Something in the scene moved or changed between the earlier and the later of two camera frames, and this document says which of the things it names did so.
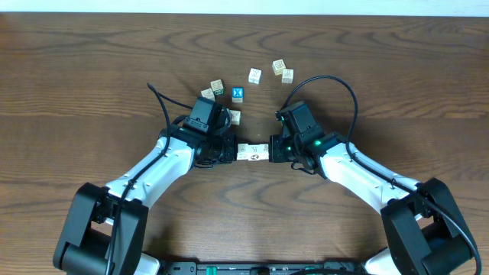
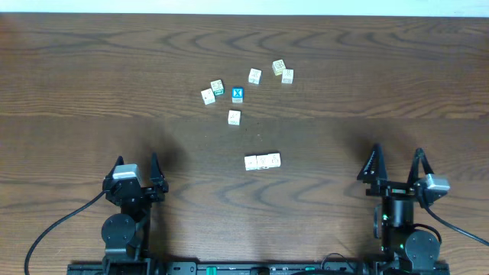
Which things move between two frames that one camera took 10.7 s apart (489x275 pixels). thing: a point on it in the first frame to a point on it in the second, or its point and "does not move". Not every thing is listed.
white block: [235, 117] does not move
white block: [287, 76] does not move
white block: [255, 76] does not move
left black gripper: [234, 157] to [160, 184]
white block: [243, 152] to [250, 163]
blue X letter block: [238, 94] does not move
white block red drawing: [208, 93] does not move
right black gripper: [274, 147] to [393, 189]
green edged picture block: [217, 87] does not move
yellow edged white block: [254, 152] to [262, 162]
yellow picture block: [278, 66] does not move
